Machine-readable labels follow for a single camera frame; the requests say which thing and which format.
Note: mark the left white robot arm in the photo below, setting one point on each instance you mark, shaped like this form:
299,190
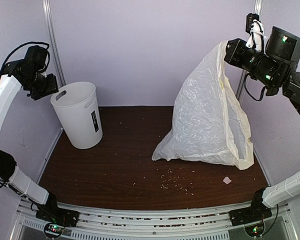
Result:
30,75

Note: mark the translucent white trash bag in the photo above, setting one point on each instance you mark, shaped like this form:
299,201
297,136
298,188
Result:
208,122

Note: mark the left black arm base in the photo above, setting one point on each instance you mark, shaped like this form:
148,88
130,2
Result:
50,212

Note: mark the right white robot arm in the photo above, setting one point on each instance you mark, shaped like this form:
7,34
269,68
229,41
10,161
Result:
285,47

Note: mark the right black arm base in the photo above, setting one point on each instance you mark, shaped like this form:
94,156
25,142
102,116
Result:
257,211

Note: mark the aluminium frame post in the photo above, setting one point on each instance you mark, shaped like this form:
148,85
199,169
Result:
54,48
246,58

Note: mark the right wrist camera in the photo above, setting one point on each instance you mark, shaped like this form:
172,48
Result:
255,29

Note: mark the left aluminium frame post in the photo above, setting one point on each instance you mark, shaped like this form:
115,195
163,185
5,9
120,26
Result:
54,48

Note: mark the right aluminium frame post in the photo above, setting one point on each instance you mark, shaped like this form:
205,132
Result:
246,58

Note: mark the aluminium front rail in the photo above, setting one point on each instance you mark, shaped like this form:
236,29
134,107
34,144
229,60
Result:
210,223

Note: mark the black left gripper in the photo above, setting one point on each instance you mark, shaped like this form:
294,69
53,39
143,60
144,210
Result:
52,87

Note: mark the white plastic trash bin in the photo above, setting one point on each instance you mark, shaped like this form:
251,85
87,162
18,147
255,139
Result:
76,107

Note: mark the small pink paper scrap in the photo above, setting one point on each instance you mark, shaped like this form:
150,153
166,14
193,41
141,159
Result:
227,180

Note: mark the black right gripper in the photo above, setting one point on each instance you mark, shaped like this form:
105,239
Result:
232,55

